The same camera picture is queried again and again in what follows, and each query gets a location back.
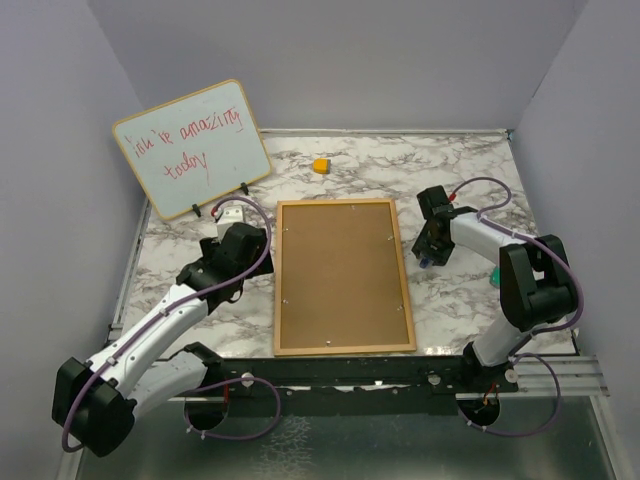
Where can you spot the yellow picture frame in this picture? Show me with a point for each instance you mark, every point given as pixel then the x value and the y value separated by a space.
pixel 340 279

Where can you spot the small whiteboard yellow rim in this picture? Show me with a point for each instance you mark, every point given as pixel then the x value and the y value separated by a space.
pixel 194 149

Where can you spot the teal green cube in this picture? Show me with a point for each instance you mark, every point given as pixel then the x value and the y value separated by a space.
pixel 495 277

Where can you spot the aluminium extrusion rail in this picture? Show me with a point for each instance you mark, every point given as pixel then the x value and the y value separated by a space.
pixel 578 376

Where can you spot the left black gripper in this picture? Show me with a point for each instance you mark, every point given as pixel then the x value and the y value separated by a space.
pixel 261 250

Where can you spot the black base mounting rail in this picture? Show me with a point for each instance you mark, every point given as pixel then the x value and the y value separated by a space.
pixel 345 386

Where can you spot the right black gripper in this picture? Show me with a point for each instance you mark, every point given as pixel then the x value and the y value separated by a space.
pixel 440 257

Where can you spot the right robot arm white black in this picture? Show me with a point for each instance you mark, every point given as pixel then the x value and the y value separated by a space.
pixel 539 293

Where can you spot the yellow grey eraser block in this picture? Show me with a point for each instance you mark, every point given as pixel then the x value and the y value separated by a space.
pixel 321 166

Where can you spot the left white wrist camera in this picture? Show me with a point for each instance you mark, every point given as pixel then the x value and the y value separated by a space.
pixel 226 217

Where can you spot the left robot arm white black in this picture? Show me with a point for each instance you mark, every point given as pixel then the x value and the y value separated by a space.
pixel 98 401

